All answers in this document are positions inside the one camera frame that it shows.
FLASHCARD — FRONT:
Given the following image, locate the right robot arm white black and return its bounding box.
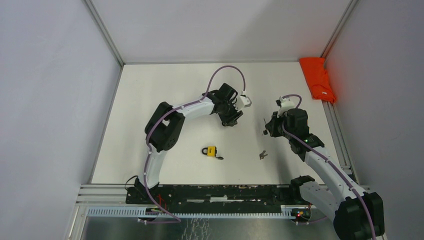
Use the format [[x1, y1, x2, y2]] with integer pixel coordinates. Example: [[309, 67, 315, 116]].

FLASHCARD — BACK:
[[265, 108, 385, 240]]

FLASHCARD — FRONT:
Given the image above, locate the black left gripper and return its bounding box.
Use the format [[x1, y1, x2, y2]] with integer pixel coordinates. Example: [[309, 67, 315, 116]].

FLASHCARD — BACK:
[[218, 99, 243, 127]]

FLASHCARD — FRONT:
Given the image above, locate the slotted cable duct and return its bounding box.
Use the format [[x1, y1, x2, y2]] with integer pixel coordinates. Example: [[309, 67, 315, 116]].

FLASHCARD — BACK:
[[86, 207, 296, 220]]

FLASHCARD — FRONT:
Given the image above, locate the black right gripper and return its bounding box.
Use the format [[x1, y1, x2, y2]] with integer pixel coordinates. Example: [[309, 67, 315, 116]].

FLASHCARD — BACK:
[[265, 110, 295, 140]]

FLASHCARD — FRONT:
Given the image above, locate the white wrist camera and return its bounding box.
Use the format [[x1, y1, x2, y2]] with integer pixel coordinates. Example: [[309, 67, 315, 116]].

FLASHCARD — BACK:
[[276, 95, 296, 118], [237, 91, 252, 110]]

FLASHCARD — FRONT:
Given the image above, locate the silver key bunch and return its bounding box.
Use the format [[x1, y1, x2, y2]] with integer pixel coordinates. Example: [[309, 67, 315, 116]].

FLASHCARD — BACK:
[[259, 150, 268, 160]]

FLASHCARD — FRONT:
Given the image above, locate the yellow padlock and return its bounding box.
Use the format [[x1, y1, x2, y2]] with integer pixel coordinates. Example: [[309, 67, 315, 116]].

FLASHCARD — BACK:
[[201, 146, 224, 160]]

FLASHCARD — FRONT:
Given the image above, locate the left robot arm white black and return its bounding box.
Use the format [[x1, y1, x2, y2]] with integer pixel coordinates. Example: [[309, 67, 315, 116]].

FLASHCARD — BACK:
[[137, 83, 252, 204]]

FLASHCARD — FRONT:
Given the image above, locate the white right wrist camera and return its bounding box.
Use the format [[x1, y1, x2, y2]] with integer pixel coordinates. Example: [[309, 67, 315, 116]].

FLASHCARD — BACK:
[[276, 95, 296, 118]]

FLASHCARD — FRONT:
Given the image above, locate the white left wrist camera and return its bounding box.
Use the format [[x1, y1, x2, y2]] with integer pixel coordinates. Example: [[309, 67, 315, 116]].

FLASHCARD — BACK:
[[237, 91, 252, 110]]

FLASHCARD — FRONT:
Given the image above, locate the black head key bunch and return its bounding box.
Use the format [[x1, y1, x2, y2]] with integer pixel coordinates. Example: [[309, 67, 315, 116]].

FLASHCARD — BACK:
[[263, 118, 268, 136]]

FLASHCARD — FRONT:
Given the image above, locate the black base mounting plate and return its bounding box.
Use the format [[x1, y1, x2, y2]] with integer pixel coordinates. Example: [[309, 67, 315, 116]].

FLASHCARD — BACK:
[[125, 183, 312, 217]]

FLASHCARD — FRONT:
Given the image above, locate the orange folded cloth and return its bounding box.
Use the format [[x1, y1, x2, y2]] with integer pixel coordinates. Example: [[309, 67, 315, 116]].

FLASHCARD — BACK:
[[299, 57, 337, 104]]

